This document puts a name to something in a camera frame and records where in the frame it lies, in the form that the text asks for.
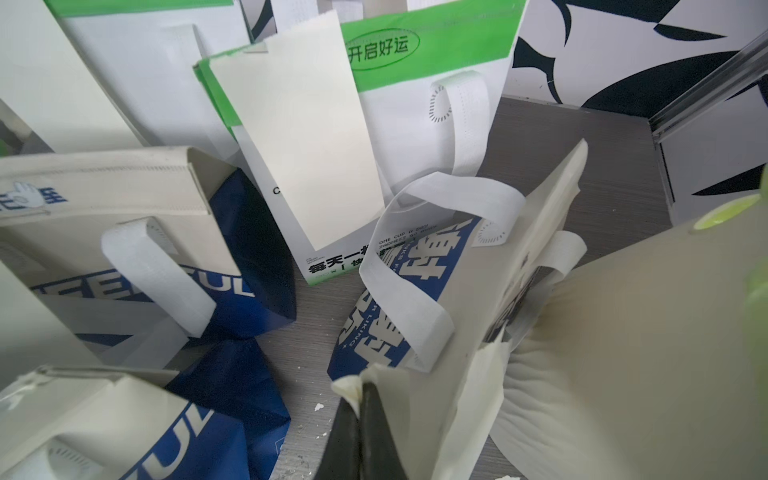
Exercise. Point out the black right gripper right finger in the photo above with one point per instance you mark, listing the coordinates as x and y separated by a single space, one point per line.
378 454

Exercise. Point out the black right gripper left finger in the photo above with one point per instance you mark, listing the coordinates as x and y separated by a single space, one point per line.
341 459

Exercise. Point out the blue white takeout bag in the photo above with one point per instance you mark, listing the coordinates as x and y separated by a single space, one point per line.
122 257
221 418
430 303

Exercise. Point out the white receipt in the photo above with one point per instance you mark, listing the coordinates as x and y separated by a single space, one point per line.
438 434
45 82
295 95

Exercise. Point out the blue white front takeout bag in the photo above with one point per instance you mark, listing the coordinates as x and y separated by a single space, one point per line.
221 418

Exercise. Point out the green white right takeout bag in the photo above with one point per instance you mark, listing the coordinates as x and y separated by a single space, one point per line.
429 75

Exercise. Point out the green white takeout bag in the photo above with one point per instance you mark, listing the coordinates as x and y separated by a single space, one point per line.
144 54
429 75

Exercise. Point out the green white left takeout bag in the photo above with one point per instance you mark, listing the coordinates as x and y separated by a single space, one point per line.
144 54

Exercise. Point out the cream ribbed trash bin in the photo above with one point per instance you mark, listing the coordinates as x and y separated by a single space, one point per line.
648 363

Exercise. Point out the white receipt on green bag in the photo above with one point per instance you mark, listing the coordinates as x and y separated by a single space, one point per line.
295 95

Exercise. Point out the green plastic bin liner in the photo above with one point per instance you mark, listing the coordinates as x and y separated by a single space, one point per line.
753 282

